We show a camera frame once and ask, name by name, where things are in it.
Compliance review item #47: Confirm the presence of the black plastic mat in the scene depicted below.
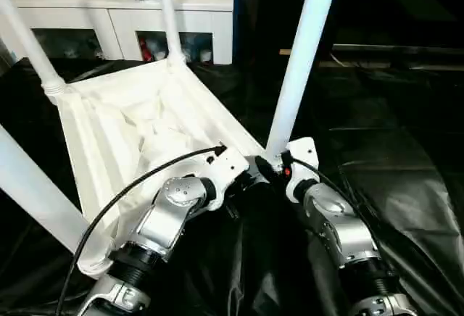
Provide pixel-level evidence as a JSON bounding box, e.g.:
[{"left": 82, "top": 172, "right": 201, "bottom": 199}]
[{"left": 0, "top": 57, "right": 464, "bottom": 316}]

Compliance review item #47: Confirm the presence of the white cabinet with glass doors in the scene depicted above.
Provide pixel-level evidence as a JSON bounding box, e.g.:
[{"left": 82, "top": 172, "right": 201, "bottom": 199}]
[{"left": 0, "top": 0, "right": 235, "bottom": 65}]

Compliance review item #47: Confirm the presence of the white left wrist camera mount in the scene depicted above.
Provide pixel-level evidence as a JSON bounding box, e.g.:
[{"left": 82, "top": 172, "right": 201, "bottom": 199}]
[{"left": 204, "top": 145, "right": 251, "bottom": 212}]

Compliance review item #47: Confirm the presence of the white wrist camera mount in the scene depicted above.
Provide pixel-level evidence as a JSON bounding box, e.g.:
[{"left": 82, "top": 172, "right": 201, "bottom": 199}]
[
  {"left": 281, "top": 136, "right": 320, "bottom": 203},
  {"left": 204, "top": 145, "right": 251, "bottom": 212}
]

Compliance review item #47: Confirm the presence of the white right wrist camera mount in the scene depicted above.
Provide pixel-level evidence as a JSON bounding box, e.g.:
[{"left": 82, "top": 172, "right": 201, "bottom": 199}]
[{"left": 281, "top": 136, "right": 320, "bottom": 203}]

